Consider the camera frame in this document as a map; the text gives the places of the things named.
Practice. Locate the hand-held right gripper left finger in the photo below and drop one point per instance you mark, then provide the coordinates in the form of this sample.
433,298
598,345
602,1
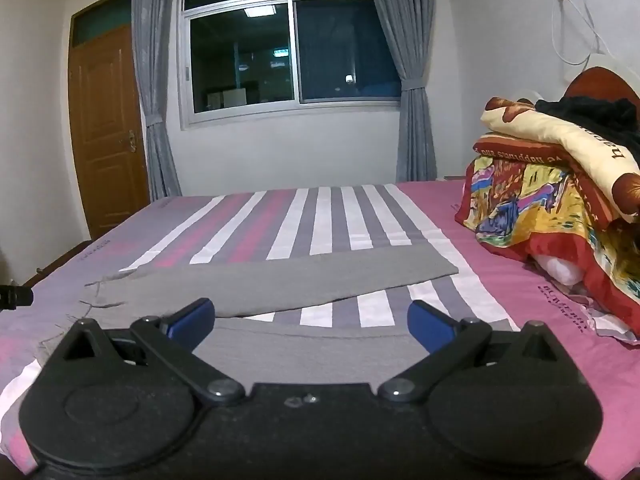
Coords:
192,317

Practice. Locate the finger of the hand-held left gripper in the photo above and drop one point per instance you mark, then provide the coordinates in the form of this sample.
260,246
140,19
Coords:
15,297

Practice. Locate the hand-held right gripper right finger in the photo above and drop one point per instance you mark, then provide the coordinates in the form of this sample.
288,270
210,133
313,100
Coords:
430,327

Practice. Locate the grey pants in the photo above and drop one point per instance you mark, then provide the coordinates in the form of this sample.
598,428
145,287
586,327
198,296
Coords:
300,275

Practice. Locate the striped pink grey bed sheet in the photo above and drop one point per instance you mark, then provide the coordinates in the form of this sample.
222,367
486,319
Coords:
500,240

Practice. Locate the white pillow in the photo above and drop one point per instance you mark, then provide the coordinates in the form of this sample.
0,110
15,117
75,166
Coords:
557,267

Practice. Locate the brown wooden door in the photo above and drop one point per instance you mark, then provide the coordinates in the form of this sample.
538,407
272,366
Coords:
107,135

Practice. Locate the grey curtain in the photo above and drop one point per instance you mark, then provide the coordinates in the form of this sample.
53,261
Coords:
152,85
412,110

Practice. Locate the cream printed blanket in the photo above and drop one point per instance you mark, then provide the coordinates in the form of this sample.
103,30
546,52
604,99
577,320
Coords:
575,142

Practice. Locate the white framed sliding window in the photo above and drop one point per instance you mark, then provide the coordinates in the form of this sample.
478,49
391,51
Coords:
240,55

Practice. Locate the black cloth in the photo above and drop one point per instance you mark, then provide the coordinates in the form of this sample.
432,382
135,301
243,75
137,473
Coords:
590,112

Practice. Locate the door transom window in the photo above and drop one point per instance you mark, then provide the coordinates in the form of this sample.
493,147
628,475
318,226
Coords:
102,17

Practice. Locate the red brown headboard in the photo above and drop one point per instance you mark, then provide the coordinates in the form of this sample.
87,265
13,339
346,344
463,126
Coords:
602,82

